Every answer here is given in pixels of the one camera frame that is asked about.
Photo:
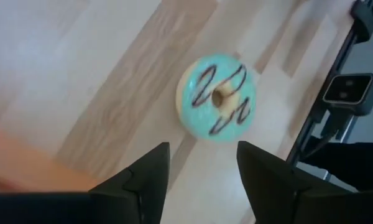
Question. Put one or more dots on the black aluminium table frame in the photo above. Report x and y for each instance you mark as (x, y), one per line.
(301, 137)

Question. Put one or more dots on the black depth camera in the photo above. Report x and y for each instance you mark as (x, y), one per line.
(348, 88)

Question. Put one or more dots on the black frame bracket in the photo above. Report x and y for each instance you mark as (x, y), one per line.
(363, 20)

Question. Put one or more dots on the black bulky object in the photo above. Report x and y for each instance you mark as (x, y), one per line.
(354, 165)

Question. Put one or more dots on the green donut with dark drizzle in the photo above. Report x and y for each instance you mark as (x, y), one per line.
(202, 121)

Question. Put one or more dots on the orange translucent plastic tray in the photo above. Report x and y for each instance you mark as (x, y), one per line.
(25, 168)

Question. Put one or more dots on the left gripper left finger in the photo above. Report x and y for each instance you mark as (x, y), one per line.
(149, 186)

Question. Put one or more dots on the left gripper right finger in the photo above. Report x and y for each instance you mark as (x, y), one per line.
(273, 193)

